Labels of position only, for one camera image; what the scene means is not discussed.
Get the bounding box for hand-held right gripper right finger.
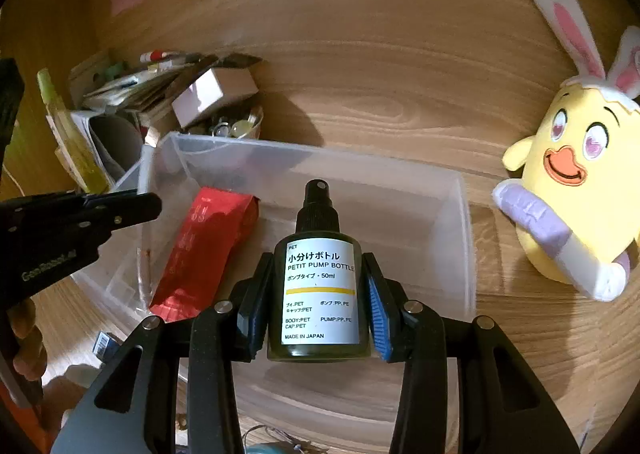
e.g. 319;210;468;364
361;251;581;454

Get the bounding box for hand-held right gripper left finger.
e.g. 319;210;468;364
50;251;275;454

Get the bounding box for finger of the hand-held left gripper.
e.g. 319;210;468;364
0;190;138;223
0;193;163;255

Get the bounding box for dark spray bottle white label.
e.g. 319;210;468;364
266;180;371;363

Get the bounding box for red foil packet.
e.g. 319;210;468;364
149;186;261;323

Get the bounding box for clear plastic storage bin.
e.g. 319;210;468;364
70;131;477;425

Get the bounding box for person's left hand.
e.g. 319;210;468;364
7;299;48;382

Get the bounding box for grey cardboard roll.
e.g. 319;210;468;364
87;114;146;185

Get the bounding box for small barcoded package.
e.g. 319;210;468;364
92;331;123;365

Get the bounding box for pile of papers and packets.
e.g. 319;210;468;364
67;51;221;127

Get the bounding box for bowl of small trinkets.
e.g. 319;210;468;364
210;104;265;141

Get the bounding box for teal tape roll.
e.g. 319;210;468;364
245;440;326;454

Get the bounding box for small white cardboard box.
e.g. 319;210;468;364
171;68;260;129

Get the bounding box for red and white marker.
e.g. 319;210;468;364
139;50;201;63

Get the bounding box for yellow chick plush bunny ears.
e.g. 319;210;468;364
491;0;640;303

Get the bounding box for thin cord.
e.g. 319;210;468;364
0;166;27;197

